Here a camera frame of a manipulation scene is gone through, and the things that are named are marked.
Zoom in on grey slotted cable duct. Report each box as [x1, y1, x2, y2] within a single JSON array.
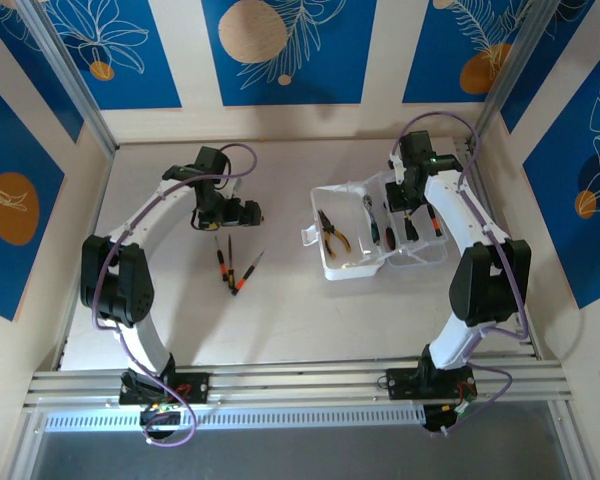
[[44, 405, 426, 432]]

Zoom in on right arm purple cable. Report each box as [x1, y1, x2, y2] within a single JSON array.
[[392, 110, 530, 437]]

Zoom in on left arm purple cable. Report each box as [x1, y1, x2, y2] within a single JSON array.
[[90, 143, 259, 447]]

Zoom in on grey metal sheet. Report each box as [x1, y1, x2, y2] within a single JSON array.
[[29, 399, 571, 480]]

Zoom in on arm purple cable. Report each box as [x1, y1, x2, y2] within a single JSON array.
[[90, 143, 259, 447], [392, 110, 530, 437]]

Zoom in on aluminium frame post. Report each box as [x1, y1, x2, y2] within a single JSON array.
[[472, 0, 564, 145], [17, 0, 120, 154]]

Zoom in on yellow black handle pliers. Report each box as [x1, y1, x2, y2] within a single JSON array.
[[317, 209, 353, 260]]

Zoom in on clear plastic tool box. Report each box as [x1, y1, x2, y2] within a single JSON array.
[[299, 172, 450, 282]]

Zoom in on aluminium base rail beam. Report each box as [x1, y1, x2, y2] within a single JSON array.
[[22, 355, 574, 410]]

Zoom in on aluminium side rail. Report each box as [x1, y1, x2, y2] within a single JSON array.
[[452, 137, 540, 359]]

